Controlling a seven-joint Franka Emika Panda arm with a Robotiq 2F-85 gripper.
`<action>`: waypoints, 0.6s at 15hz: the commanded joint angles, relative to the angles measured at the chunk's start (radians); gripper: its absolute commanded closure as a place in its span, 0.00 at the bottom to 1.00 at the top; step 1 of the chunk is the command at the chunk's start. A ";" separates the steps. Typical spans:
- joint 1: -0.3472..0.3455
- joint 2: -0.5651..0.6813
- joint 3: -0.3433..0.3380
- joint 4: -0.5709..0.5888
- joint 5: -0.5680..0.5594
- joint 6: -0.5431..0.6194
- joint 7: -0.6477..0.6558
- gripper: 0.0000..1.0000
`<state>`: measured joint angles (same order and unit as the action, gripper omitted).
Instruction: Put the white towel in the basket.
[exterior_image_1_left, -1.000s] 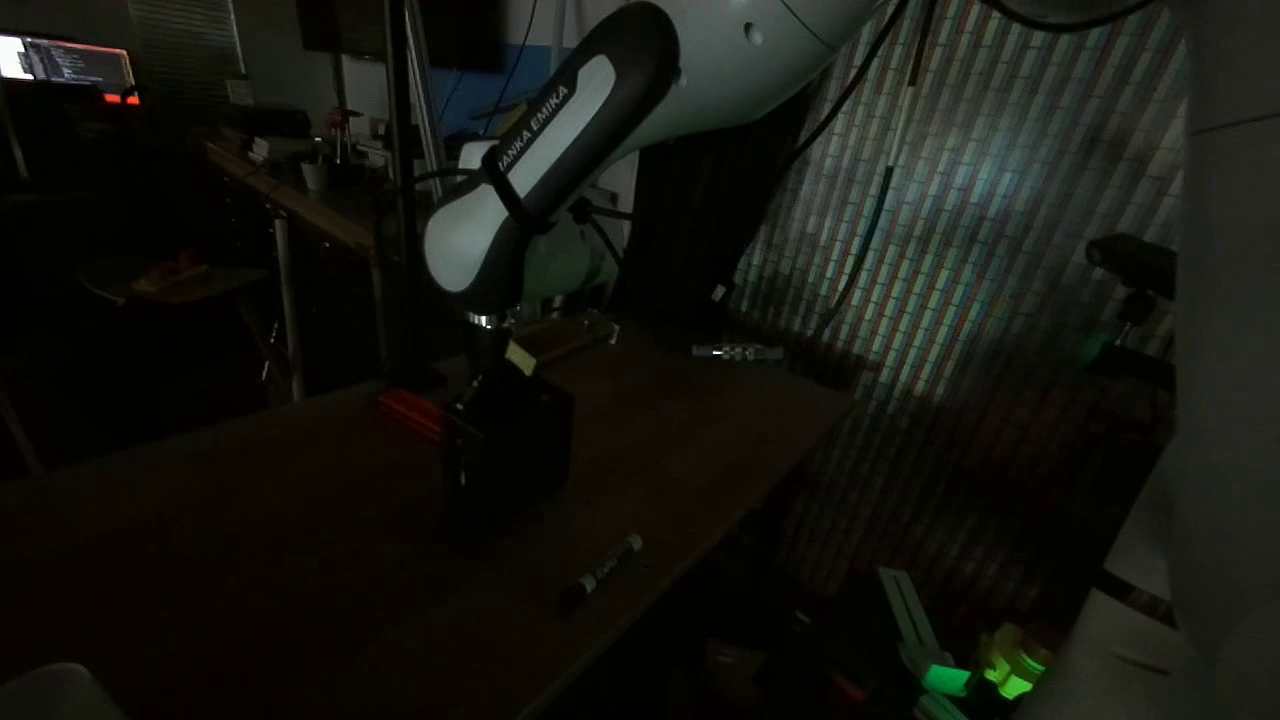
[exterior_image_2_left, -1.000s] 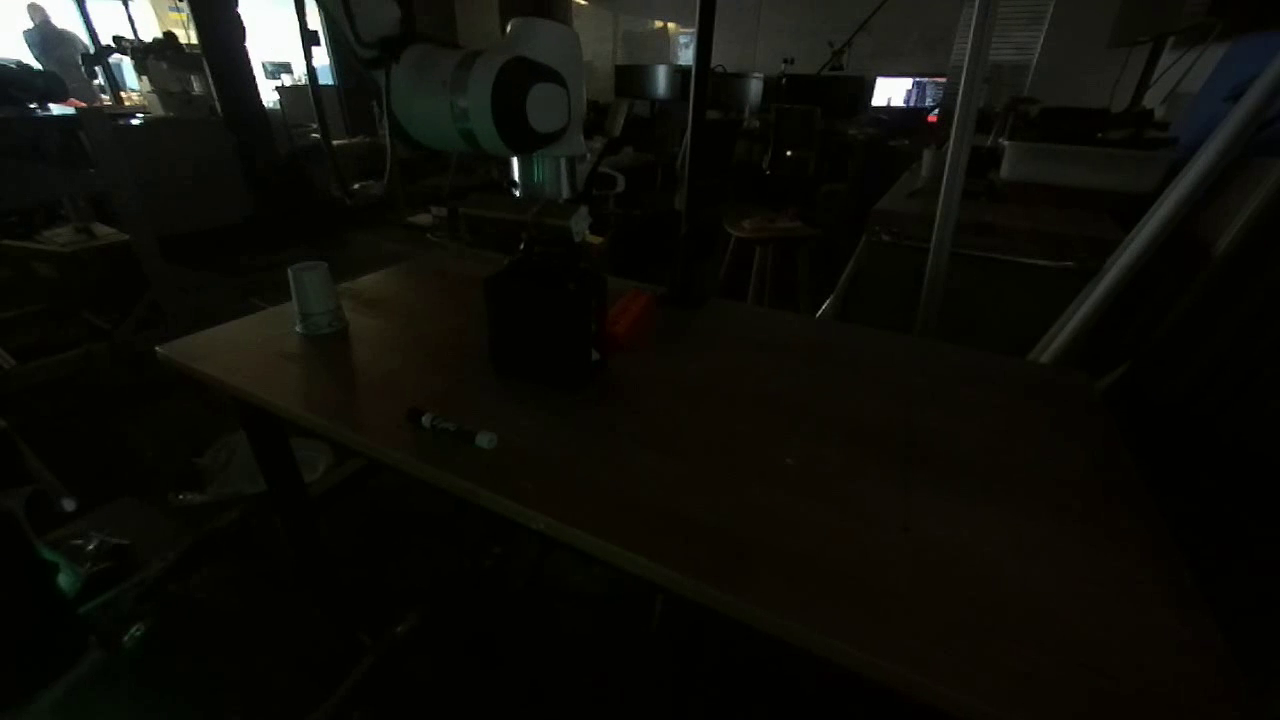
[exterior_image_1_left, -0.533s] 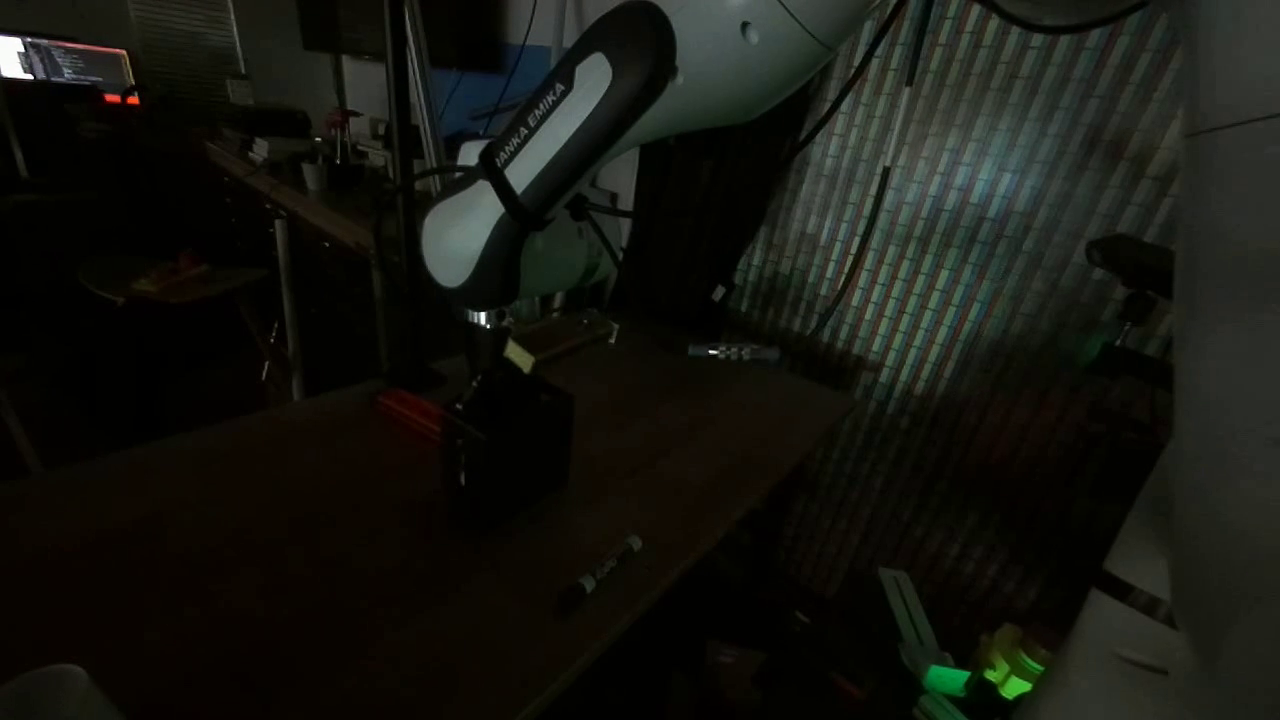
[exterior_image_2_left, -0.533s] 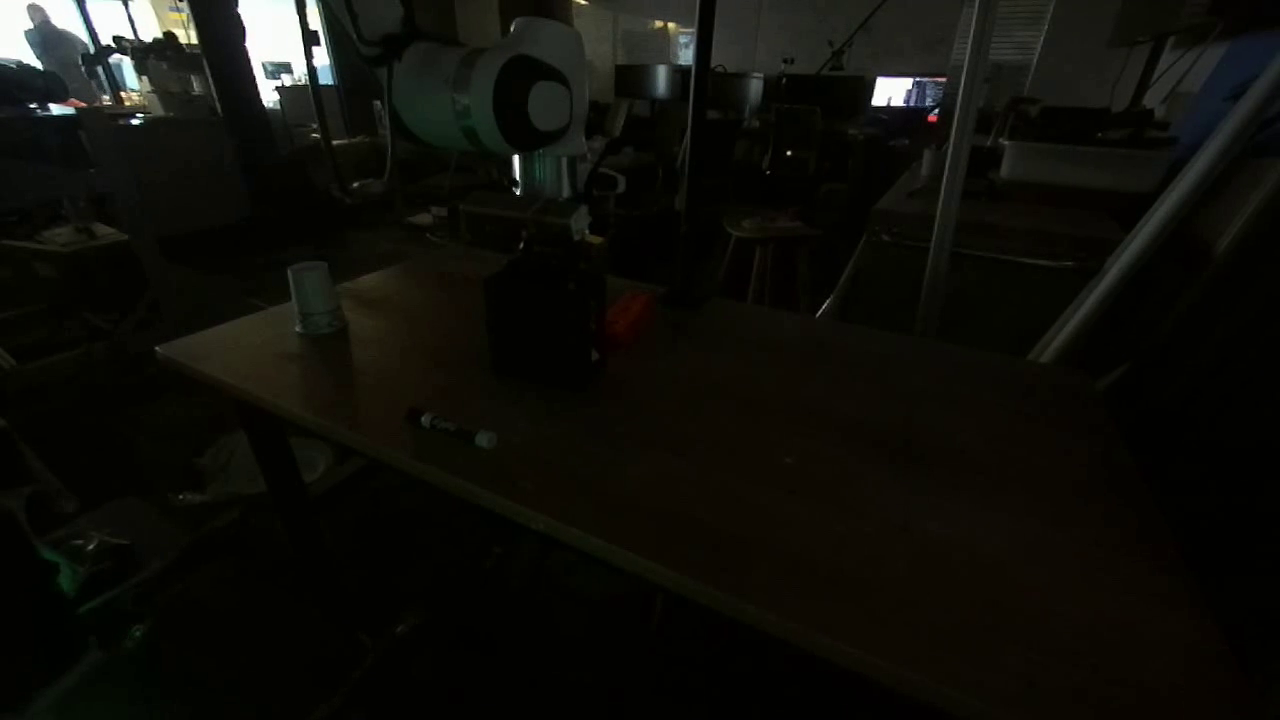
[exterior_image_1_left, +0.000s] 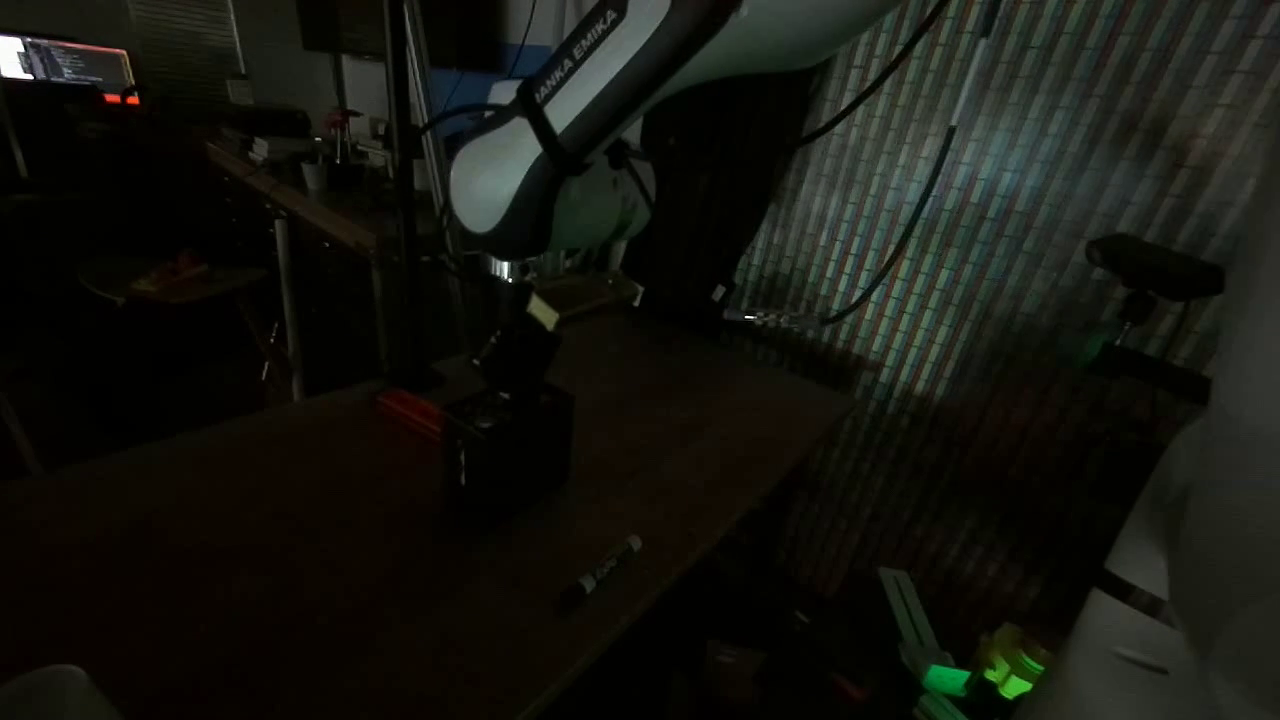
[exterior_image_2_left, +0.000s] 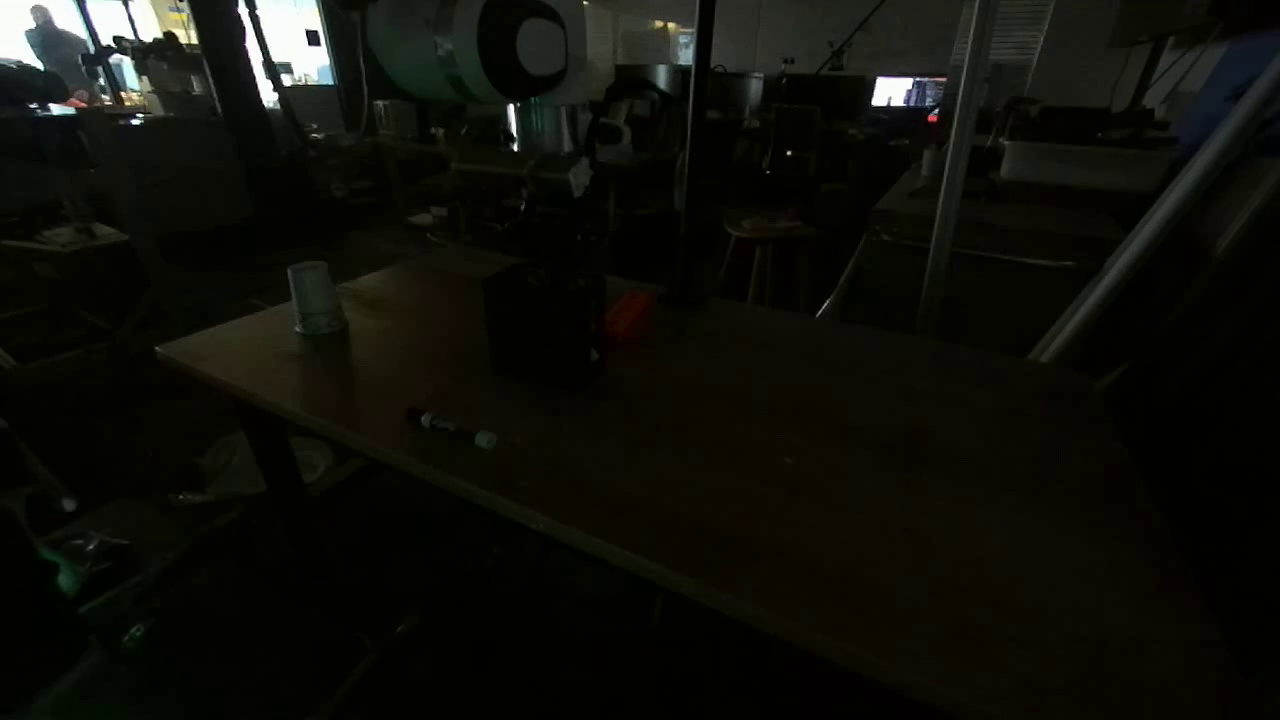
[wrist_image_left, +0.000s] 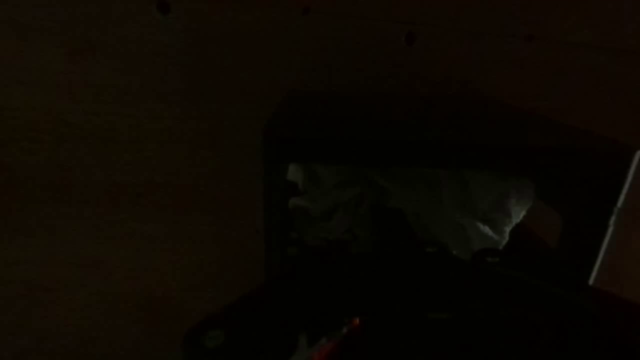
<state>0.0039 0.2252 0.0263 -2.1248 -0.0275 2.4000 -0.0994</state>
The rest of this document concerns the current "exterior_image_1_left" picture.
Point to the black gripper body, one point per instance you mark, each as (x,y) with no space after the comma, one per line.
(512,354)

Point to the black basket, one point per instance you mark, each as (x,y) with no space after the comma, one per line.
(510,448)

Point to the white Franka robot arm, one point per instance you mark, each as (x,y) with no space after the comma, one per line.
(586,120)

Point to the red block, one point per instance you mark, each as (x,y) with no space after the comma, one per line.
(410,407)

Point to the dark vertical pole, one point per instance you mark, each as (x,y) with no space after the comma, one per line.
(403,187)

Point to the black marker with white label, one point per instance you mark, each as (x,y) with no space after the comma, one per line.
(600,565)

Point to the wooden side table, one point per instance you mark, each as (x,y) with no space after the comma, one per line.
(302,201)

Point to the striped window blind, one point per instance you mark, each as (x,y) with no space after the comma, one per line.
(963,295)

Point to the lit computer monitor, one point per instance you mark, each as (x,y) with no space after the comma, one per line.
(67,61)

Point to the glowing green objects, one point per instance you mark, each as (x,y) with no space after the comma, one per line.
(984,673)

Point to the white cabinet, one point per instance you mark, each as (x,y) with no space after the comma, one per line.
(1132,653)

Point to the black camera on stand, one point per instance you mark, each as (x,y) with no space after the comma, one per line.
(1154,273)

